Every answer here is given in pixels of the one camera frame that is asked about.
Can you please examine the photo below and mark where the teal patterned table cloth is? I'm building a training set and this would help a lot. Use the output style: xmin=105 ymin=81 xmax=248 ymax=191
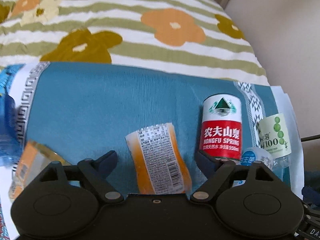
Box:
xmin=1 ymin=62 xmax=304 ymax=239

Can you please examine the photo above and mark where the blue label bottle cup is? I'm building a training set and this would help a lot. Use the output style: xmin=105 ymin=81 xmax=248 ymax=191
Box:
xmin=0 ymin=92 xmax=22 ymax=166

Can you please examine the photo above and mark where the white frosted bottle cup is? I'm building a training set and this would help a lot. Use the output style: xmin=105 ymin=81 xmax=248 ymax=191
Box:
xmin=232 ymin=147 xmax=275 ymax=188

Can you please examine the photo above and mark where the green dot label bottle cup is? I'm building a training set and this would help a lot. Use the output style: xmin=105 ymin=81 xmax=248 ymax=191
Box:
xmin=257 ymin=113 xmax=292 ymax=181

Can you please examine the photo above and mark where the floral striped bed quilt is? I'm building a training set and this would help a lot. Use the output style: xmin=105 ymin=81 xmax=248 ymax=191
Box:
xmin=1 ymin=0 xmax=268 ymax=85

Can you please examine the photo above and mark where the yellow orange label bottle cup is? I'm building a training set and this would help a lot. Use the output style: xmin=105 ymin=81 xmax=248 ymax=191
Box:
xmin=9 ymin=140 xmax=71 ymax=202

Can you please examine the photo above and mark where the orange label cut bottle cup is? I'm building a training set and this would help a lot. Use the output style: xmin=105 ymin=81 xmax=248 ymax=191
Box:
xmin=125 ymin=123 xmax=192 ymax=195

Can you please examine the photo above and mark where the black cable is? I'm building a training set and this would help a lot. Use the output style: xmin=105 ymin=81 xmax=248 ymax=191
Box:
xmin=300 ymin=134 xmax=320 ymax=143

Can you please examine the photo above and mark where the red label clear bottle cup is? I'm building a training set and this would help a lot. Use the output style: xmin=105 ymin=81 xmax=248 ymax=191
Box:
xmin=200 ymin=94 xmax=242 ymax=161

